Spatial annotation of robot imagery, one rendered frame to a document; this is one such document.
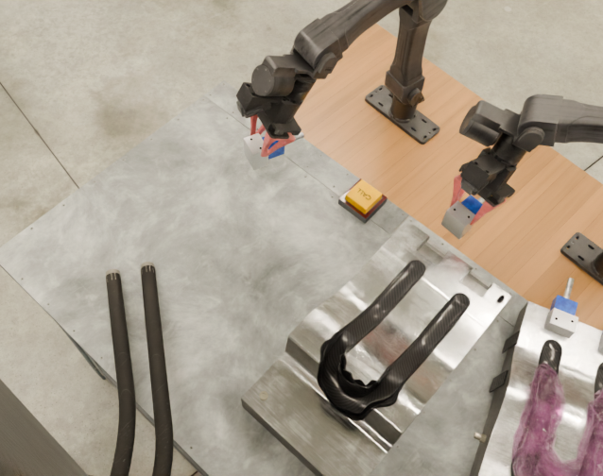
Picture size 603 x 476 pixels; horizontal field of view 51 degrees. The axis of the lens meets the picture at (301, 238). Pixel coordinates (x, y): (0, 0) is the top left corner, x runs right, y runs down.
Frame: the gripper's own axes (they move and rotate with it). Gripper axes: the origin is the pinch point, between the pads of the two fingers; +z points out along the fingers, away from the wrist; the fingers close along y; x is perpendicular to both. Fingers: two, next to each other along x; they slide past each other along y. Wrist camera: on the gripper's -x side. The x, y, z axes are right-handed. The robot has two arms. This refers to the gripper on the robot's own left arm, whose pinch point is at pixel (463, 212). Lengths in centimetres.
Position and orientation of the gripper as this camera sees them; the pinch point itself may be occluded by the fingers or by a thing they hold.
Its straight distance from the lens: 131.5
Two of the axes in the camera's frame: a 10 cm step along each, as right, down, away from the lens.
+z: -3.8, 7.1, 5.9
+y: 6.8, 6.5, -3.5
